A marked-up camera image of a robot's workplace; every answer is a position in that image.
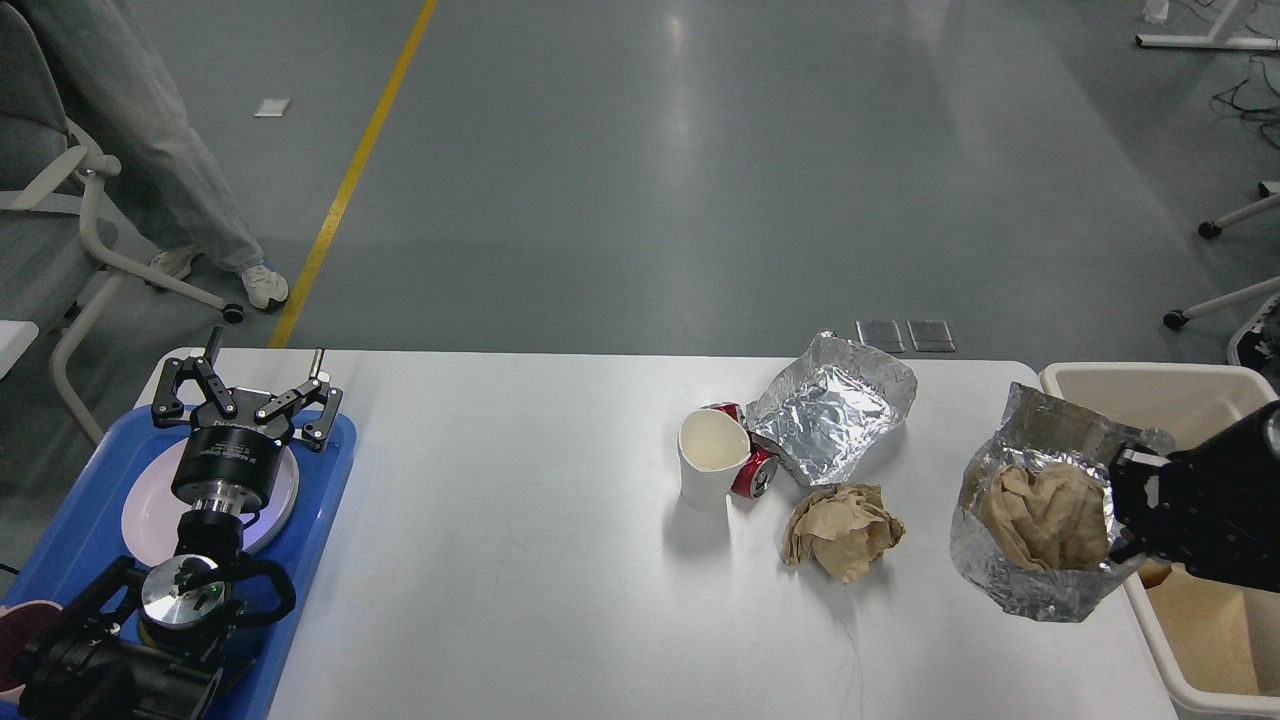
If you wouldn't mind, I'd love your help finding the white office chair right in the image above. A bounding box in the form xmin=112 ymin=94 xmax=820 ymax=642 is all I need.
xmin=1164 ymin=181 xmax=1280 ymax=332

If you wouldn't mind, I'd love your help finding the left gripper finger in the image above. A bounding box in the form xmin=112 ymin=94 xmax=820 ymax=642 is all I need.
xmin=253 ymin=348 xmax=343 ymax=454
xmin=152 ymin=328 xmax=241 ymax=429

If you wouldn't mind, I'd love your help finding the pink mug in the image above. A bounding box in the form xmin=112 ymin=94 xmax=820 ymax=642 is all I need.
xmin=1 ymin=600 xmax=63 ymax=705

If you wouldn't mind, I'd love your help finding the crushed red soda can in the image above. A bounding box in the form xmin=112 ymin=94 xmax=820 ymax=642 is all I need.
xmin=703 ymin=402 xmax=780 ymax=498

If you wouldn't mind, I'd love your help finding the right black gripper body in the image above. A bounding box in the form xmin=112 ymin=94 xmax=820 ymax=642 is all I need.
xmin=1149 ymin=402 xmax=1279 ymax=583

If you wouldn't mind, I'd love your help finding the grey office chair left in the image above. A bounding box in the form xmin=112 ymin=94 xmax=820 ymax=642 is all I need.
xmin=1 ymin=4 xmax=244 ymax=443

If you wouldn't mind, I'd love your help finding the crumpled aluminium foil sheet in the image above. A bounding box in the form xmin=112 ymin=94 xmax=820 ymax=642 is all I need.
xmin=745 ymin=331 xmax=918 ymax=488

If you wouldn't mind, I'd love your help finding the white table leg far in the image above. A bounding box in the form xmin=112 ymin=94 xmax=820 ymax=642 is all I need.
xmin=1135 ymin=0 xmax=1280 ymax=51

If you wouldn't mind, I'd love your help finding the crumpled brown paper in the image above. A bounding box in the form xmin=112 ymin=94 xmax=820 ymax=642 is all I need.
xmin=781 ymin=483 xmax=906 ymax=585

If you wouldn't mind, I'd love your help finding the foil bowl with paper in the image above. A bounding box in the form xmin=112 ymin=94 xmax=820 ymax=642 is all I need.
xmin=950 ymin=382 xmax=1174 ymax=623

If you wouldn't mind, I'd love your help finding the floor outlet plate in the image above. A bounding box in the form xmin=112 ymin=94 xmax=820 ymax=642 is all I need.
xmin=908 ymin=320 xmax=957 ymax=354
xmin=855 ymin=320 xmax=908 ymax=354

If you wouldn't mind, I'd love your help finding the beige plastic bin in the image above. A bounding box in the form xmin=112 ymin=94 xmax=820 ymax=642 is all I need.
xmin=1039 ymin=363 xmax=1277 ymax=719

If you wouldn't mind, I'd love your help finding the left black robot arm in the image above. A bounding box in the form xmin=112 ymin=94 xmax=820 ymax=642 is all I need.
xmin=3 ymin=332 xmax=356 ymax=719

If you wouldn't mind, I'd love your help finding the pink plate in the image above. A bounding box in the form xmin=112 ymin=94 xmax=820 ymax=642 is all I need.
xmin=122 ymin=436 xmax=300 ymax=568

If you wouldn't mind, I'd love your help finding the left floor outlet plate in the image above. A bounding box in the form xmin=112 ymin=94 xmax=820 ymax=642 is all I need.
xmin=855 ymin=320 xmax=908 ymax=354

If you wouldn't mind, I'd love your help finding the white paper cup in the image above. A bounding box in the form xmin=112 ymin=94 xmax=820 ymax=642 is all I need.
xmin=677 ymin=407 xmax=751 ymax=511

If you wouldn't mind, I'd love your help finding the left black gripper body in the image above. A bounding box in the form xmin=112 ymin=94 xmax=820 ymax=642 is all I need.
xmin=172 ymin=420 xmax=292 ymax=512

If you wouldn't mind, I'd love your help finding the right floor outlet plate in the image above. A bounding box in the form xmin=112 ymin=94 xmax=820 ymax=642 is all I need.
xmin=908 ymin=320 xmax=957 ymax=354

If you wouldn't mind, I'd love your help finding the large brown paper bag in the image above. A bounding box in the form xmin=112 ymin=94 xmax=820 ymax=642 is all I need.
xmin=1138 ymin=562 xmax=1277 ymax=694

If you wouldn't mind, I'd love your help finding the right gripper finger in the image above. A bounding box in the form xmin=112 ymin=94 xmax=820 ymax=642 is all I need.
xmin=1108 ymin=445 xmax=1171 ymax=565

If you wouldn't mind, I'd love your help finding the white side table corner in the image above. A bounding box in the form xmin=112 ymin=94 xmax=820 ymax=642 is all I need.
xmin=0 ymin=320 xmax=38 ymax=379

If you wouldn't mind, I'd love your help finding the blue plastic tray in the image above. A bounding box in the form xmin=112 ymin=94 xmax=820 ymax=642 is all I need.
xmin=3 ymin=407 xmax=356 ymax=719

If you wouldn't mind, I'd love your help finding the person in grey trousers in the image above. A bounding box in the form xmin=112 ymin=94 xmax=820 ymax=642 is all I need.
xmin=15 ymin=1 xmax=289 ymax=311

